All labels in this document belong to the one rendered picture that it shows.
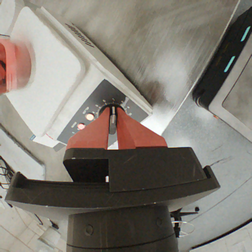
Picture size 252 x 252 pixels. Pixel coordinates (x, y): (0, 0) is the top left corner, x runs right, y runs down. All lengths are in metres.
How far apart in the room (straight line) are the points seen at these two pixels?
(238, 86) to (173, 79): 0.52
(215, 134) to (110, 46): 1.05
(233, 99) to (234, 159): 0.81
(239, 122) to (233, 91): 0.17
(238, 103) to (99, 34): 0.64
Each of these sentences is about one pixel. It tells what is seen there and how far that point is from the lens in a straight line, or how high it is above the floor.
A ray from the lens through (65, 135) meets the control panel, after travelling 0.18.
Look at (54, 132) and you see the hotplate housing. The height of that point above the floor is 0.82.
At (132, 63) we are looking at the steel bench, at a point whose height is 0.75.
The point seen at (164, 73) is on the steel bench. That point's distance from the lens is 0.18.
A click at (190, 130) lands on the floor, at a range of 1.04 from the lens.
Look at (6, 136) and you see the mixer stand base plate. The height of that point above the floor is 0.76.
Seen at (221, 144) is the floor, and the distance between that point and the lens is 1.20.
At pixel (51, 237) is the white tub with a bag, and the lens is 1.09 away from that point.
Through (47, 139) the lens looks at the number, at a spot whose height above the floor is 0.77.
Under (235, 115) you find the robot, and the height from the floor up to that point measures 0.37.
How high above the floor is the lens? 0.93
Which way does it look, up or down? 65 degrees down
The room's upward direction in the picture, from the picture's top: 145 degrees counter-clockwise
